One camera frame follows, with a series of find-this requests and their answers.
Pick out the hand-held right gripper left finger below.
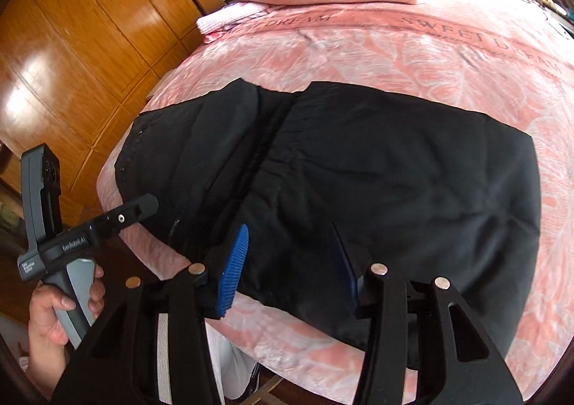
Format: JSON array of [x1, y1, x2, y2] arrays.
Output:
[[53, 223, 250, 405]]

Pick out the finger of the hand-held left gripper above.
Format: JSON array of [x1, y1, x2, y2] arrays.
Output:
[[95, 194, 160, 236]]

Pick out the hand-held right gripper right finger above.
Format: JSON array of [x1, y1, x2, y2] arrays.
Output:
[[331, 225, 523, 405]]

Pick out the black quilted pants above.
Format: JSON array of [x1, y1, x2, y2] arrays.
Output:
[[114, 77, 542, 371]]

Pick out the person's white striped trousers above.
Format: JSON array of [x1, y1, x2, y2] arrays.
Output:
[[204, 324, 264, 402]]

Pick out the wooden wardrobe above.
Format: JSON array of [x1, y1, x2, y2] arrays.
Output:
[[0, 0, 226, 229]]

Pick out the white folded towel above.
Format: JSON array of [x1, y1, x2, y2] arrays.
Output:
[[196, 0, 272, 37]]

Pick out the pink printed bed blanket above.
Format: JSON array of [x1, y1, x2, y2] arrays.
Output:
[[96, 0, 574, 393]]

